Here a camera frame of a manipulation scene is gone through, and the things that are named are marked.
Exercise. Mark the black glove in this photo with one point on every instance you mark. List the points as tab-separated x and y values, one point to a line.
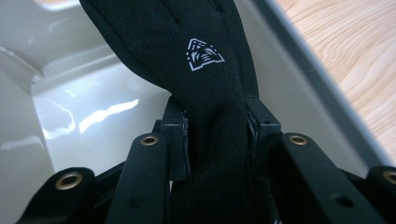
202	93

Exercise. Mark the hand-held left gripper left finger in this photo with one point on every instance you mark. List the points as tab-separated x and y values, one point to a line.
174	140

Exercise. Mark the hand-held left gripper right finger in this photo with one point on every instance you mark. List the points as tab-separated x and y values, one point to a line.
264	130

